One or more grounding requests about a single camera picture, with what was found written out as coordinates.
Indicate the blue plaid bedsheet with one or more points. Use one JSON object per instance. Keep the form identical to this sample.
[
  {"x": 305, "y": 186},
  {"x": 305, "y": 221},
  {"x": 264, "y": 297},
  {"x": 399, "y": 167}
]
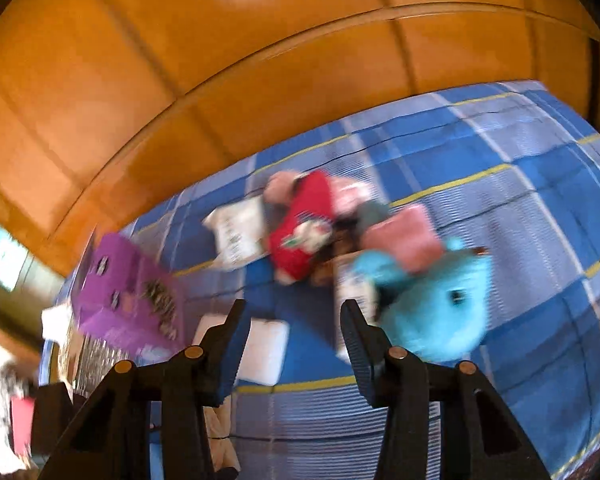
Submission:
[{"x": 530, "y": 210}]

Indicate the white wet wipes packet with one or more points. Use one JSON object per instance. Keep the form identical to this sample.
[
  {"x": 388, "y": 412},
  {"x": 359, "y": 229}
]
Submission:
[{"x": 237, "y": 232}]

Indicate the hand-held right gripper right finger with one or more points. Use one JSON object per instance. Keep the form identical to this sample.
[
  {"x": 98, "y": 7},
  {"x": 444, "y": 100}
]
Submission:
[{"x": 355, "y": 345}]

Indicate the purple tissue box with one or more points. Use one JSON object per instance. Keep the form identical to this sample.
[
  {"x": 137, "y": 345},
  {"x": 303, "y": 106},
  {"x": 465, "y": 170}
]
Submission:
[{"x": 125, "y": 280}]

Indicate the blue pocket tissue packet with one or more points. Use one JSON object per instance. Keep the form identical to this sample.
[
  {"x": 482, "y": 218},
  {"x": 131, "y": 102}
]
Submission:
[{"x": 352, "y": 285}]

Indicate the wooden wardrobe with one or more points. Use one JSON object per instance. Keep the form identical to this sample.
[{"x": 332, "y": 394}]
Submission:
[{"x": 230, "y": 60}]

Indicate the glass panel door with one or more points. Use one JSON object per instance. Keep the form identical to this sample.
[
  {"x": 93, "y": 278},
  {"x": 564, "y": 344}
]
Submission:
[{"x": 0, "y": 255}]

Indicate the white towel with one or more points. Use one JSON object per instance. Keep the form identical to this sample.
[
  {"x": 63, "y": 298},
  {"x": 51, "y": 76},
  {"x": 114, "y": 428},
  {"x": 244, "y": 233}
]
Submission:
[{"x": 265, "y": 350}]

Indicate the pink cloth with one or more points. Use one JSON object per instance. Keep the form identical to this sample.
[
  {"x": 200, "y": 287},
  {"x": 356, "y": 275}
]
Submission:
[{"x": 405, "y": 240}]

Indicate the pink scrunchie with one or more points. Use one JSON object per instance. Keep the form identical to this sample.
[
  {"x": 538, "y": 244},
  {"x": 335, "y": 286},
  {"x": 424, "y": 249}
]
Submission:
[{"x": 280, "y": 187}]

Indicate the white tissue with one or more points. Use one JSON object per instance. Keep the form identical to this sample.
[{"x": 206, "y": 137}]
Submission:
[{"x": 57, "y": 322}]

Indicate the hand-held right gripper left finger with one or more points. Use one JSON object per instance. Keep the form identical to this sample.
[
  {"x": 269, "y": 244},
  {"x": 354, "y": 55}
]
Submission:
[{"x": 230, "y": 345}]

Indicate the blue plush toy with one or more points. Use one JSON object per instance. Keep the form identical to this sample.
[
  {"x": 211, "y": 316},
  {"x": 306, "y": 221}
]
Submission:
[{"x": 430, "y": 310}]

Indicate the silver embossed tissue box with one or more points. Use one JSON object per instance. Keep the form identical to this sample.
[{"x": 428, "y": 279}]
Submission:
[{"x": 95, "y": 365}]

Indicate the white knitted socks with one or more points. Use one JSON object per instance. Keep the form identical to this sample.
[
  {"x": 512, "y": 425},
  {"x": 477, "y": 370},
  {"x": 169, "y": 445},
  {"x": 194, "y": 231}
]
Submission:
[{"x": 352, "y": 197}]

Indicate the beige cloth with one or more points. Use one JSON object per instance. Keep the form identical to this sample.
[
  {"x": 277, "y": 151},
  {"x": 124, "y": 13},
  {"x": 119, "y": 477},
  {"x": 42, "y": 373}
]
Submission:
[{"x": 222, "y": 440}]

